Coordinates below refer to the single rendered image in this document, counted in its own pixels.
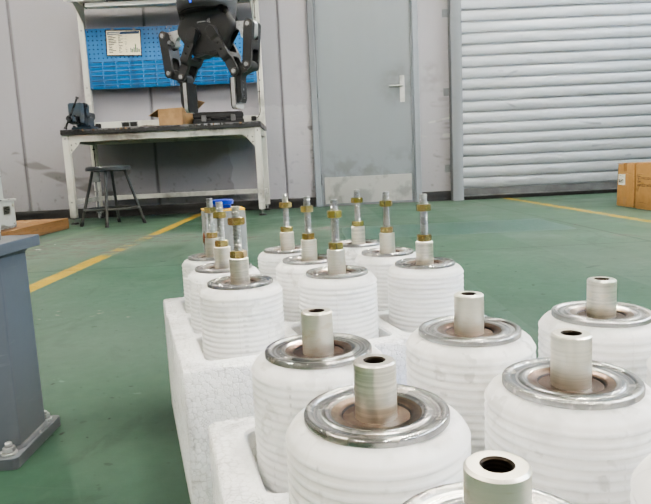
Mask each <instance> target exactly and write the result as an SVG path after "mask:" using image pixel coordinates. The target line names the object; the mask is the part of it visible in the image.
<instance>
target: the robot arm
mask: <svg viewBox="0 0 651 504"><path fill-rule="evenodd" d="M176 7H177V12H178V14H179V18H180V22H179V26H178V29H177V30H176V31H172V32H169V33H167V32H164V31H161V32H160V33H159V35H158V37H159V43H160V49H161V54H162V60H163V66H164V71H165V76H166V77H167V78H170V79H173V80H176V81H178V82H179V84H180V94H181V104H182V107H183V108H185V112H186V113H198V100H197V87H196V84H193V83H194V82H195V79H196V76H197V73H198V70H199V68H201V66H202V64H203V61H204V60H206V59H211V58H213V57H219V58H221V59H222V60H223V61H224V62H225V64H226V66H227V68H228V70H229V72H230V74H231V75H232V77H231V78H229V81H230V95H231V106H232V108H233V109H243V108H244V104H245V103H246V101H247V89H246V77H247V75H248V74H250V73H252V72H254V71H258V70H259V67H260V40H261V25H260V23H259V22H256V21H254V20H252V19H249V18H246V19H245V20H244V21H239V20H238V19H237V16H236V11H237V0H176ZM239 31H240V35H241V37H242V38H243V52H242V61H241V56H240V54H239V52H238V50H237V48H236V46H235V44H234V41H235V39H236V37H237V35H238V33H239ZM180 40H182V42H183V43H184V44H185V45H184V48H183V51H182V54H181V57H180V54H179V47H181V44H180ZM192 55H193V56H194V58H191V57H192ZM0 240H1V231H0Z"/></svg>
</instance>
